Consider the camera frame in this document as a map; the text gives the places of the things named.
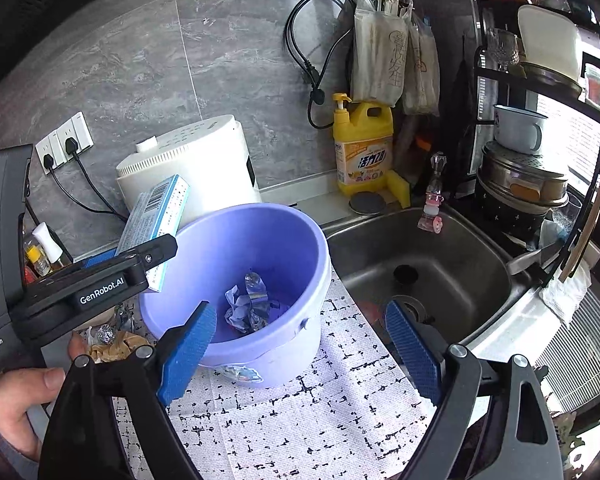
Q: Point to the stainless steel steamer pot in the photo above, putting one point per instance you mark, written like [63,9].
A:
[520,172]

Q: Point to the drinking glass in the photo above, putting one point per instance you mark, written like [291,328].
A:
[570,215]

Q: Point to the blue white cardboard box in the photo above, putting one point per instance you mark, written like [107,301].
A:
[155,210]

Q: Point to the white printed hanging bag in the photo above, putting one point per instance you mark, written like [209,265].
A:
[380,55]

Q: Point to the white enamel mug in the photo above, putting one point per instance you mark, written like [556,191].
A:
[517,127]

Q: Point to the black dish rack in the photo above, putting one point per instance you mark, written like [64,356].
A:
[485,75]

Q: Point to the clear hanging plastic bag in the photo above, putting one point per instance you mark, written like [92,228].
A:
[422,70]

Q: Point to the clear plastic wrapper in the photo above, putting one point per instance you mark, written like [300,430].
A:
[254,282]

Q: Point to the aluminium foil ball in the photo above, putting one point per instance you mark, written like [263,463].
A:
[105,334]

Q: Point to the wine glass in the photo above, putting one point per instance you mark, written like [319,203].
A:
[502,47]

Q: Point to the stainless steel bowl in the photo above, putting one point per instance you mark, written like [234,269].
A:
[550,80]

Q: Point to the round metal sink plug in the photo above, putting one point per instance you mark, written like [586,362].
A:
[367,204]

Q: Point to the white wall socket panel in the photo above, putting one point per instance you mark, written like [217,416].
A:
[82,127]

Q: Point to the stainless steel sink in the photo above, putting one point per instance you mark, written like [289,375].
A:
[455,270]

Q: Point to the black patterned pot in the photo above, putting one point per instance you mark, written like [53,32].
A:
[505,212]

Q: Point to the faucet with pink spout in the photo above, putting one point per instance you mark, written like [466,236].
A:
[432,210]

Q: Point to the yellow sponge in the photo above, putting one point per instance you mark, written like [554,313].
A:
[399,190]

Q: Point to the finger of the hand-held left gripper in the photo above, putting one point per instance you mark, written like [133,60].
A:
[100,258]

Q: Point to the white cloth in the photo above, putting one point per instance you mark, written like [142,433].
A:
[567,292]

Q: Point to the yellow dish soap bottle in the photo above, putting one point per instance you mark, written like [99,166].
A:
[362,150]

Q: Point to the cream electric kettle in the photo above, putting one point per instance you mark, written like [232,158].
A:
[200,155]

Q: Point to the crumpled brown paper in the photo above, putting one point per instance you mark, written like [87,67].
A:
[120,347]

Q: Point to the blue white paper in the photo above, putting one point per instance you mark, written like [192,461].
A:
[250,312]

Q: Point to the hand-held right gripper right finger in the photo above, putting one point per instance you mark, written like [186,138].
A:
[412,355]

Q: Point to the white mat with black marks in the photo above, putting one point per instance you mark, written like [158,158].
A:
[290,425]

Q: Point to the purple plastic bucket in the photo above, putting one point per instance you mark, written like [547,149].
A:
[280,240]

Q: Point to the white top oil sprayer bottle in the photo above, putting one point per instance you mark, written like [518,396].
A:
[45,237]

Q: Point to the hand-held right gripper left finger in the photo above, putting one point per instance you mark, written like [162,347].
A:
[190,355]

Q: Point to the person's left hand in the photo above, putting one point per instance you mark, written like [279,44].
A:
[20,405]

